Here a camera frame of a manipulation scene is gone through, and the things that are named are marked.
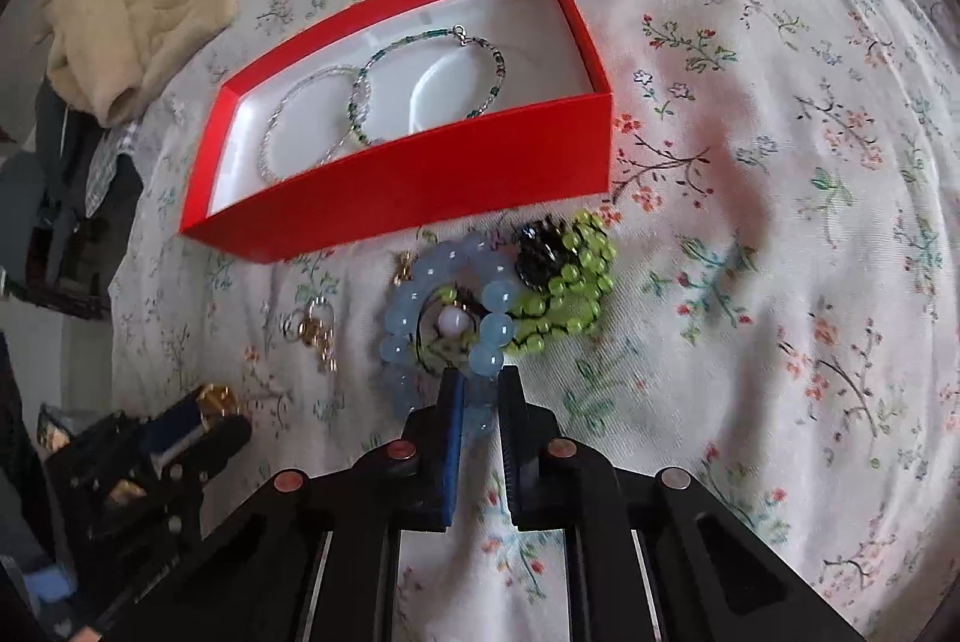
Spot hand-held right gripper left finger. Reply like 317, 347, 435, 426
112, 368, 466, 642

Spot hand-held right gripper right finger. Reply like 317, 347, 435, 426
499, 366, 863, 642

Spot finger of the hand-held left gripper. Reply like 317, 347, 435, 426
148, 398, 215, 459
161, 415, 254, 487

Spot blue bead bracelet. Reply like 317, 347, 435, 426
379, 237, 518, 440

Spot silver hoop earring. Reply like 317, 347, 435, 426
281, 303, 325, 347

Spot green bead cord bracelet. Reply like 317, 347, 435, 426
439, 208, 620, 358

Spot black beaded hair clip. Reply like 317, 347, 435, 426
514, 218, 578, 292

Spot red jewelry box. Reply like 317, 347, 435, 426
178, 0, 614, 266

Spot dark clothing pile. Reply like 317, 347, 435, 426
0, 79, 143, 320

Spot plaid cloth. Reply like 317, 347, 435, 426
84, 117, 143, 217

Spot floral bed sheet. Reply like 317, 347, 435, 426
109, 0, 960, 642

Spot clear bead bracelet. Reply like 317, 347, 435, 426
259, 64, 376, 182

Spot teal seed bead bracelet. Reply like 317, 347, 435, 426
346, 28, 506, 148

